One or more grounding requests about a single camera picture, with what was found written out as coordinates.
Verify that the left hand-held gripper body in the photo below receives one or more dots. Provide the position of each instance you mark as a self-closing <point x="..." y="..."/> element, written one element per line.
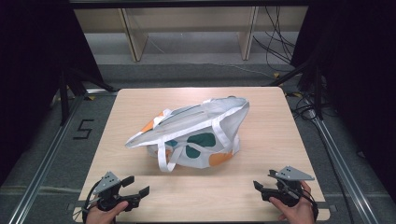
<point x="107" y="183"/>

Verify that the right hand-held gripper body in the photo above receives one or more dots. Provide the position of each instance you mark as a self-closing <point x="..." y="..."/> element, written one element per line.
<point x="291" y="174"/>

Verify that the white tote bag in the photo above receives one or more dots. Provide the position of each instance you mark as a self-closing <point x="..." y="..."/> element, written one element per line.
<point x="199" y="124"/>

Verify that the person's left hand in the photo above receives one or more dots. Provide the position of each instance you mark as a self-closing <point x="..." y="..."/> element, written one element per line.
<point x="102" y="216"/>

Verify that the person's right hand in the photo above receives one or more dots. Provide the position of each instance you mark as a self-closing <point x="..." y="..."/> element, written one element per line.
<point x="299" y="213"/>

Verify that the yellow tape piece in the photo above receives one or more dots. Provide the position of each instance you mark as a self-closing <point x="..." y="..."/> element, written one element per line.
<point x="297" y="94"/>
<point x="276" y="75"/>
<point x="91" y="98"/>

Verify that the black metal stand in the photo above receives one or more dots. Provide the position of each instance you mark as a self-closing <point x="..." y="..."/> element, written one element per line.
<point x="317" y="93"/>
<point x="64" y="99"/>

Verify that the black curtain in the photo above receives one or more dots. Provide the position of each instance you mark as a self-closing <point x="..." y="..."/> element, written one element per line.
<point x="31" y="77"/>
<point x="358" y="77"/>

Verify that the light wooden furniture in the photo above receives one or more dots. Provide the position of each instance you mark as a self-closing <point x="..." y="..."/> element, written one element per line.
<point x="137" y="43"/>

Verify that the silver metal floor rail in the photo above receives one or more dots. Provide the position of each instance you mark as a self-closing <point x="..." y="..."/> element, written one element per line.
<point x="46" y="165"/>
<point x="345" y="168"/>

